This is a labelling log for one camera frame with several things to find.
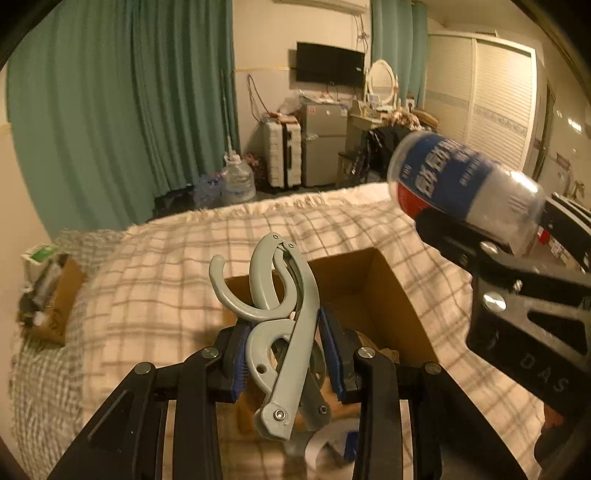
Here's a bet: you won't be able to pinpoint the grey fridge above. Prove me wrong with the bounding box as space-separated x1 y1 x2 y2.
300 102 350 188

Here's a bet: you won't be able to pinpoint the white tape roll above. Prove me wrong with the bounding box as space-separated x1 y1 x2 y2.
306 421 361 468

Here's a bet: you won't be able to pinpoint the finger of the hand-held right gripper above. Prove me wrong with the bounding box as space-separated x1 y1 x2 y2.
414 209 591 412
538 193 591 273

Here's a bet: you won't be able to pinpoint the large water jug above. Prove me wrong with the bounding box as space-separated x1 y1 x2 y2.
221 154 256 204

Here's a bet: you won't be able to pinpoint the pack of plastic bottles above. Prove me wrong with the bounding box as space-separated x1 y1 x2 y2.
193 172 228 209

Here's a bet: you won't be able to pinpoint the white suitcase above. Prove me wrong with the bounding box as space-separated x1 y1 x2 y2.
262 120 302 191

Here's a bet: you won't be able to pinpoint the narrow green curtain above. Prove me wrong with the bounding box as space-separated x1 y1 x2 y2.
371 0 428 110

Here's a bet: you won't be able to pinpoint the black clothes on chair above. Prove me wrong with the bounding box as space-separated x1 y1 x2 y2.
338 126 408 185

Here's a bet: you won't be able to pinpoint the green and white carton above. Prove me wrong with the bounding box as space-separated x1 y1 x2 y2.
20 244 62 278

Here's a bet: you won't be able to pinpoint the dressing table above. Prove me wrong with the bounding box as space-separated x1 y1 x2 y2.
346 102 394 153

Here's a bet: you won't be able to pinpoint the white air conditioner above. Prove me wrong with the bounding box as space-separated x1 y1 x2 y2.
318 0 370 14

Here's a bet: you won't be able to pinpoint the grey folding hanger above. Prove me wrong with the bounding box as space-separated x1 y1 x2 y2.
209 232 331 441

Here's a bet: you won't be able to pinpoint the wide green curtain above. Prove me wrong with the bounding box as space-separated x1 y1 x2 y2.
6 0 241 219

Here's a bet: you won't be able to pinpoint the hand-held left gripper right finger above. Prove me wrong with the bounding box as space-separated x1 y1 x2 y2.
316 307 527 480

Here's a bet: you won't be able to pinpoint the small cardboard box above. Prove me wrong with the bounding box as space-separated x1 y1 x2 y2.
17 253 86 348

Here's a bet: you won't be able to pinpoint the black wall television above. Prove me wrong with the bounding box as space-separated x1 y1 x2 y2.
295 41 366 89

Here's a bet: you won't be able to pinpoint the clear bottle with blue label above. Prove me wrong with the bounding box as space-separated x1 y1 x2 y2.
387 131 548 257

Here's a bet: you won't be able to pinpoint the white sliding-door wardrobe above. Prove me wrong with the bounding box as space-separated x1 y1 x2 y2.
425 32 539 179

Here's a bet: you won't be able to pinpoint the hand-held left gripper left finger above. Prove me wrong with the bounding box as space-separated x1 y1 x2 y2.
48 320 254 480

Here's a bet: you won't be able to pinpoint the white oval mirror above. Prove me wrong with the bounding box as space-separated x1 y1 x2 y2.
366 59 399 105

